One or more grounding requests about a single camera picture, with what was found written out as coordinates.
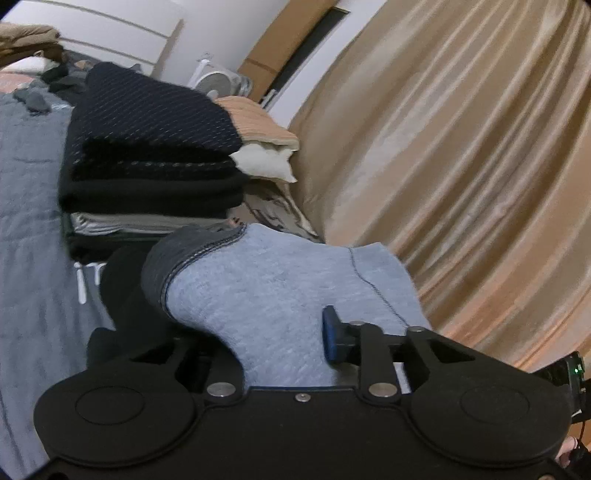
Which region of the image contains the khaki folded jacket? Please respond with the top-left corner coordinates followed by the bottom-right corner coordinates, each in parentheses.
top-left (0, 23), bottom-right (64, 65)

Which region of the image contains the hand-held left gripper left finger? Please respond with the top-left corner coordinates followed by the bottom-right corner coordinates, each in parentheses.
top-left (124, 333), bottom-right (245, 401)

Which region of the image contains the white fan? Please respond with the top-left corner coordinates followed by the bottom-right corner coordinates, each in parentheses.
top-left (187, 54), bottom-right (254, 101)

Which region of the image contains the brown cardboard sheet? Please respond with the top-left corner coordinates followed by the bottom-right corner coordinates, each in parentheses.
top-left (236, 0), bottom-right (345, 95)

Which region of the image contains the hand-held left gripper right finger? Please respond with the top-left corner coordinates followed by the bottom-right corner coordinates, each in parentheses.
top-left (322, 305), bottom-right (477, 403)

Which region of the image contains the dark olive folded garment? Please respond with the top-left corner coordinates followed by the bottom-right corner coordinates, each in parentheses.
top-left (65, 228), bottom-right (185, 265)

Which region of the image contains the white pillow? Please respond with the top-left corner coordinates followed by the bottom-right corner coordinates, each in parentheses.
top-left (2, 55), bottom-right (49, 75)

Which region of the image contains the person's right hand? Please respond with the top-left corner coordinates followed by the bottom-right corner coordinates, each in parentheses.
top-left (556, 438), bottom-right (583, 468)

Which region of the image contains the white headboard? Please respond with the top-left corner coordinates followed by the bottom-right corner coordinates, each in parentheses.
top-left (0, 0), bottom-right (183, 80)

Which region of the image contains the navy dotted folded sweater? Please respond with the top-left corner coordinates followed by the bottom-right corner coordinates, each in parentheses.
top-left (65, 61), bottom-right (245, 183)

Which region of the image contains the grey-blue quilted bedspread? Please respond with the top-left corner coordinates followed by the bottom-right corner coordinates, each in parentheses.
top-left (0, 51), bottom-right (116, 480)

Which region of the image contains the black folded sweater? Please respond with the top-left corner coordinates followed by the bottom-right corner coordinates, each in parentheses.
top-left (58, 175), bottom-right (247, 219)

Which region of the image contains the dark grey small garment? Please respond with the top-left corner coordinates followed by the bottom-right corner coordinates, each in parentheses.
top-left (13, 85), bottom-right (51, 115)

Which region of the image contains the pale folded garment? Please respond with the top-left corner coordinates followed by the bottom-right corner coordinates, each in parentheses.
top-left (68, 211), bottom-right (241, 237)

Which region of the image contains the patterned beige cloth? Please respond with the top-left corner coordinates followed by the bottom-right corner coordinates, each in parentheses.
top-left (226, 182), bottom-right (326, 244)

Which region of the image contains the black small garment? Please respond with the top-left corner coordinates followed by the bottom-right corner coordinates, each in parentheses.
top-left (44, 62), bottom-right (90, 97)

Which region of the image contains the peach quilted pillow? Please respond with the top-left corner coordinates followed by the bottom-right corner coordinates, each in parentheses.
top-left (215, 96), bottom-right (301, 153)

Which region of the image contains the golden beige curtain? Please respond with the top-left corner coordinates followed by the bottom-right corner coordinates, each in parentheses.
top-left (288, 0), bottom-right (591, 393)

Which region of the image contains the grey sweatshirt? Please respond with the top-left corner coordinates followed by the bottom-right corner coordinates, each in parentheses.
top-left (141, 223), bottom-right (435, 388)

